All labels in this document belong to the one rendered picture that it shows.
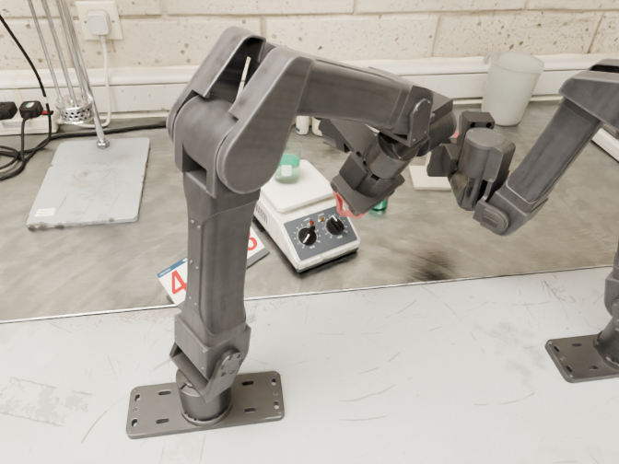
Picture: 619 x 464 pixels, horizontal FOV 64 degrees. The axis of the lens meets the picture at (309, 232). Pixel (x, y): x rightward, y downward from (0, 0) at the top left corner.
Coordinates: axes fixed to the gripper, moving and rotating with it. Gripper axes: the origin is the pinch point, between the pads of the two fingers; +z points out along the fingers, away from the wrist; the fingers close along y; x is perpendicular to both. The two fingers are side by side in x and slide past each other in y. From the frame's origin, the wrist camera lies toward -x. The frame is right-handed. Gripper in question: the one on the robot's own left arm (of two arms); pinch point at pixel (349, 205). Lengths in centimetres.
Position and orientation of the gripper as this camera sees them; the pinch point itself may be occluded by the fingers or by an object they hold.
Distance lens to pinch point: 81.7
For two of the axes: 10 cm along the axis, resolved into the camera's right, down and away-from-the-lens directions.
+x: 6.1, 7.8, -1.5
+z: -2.6, 3.7, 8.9
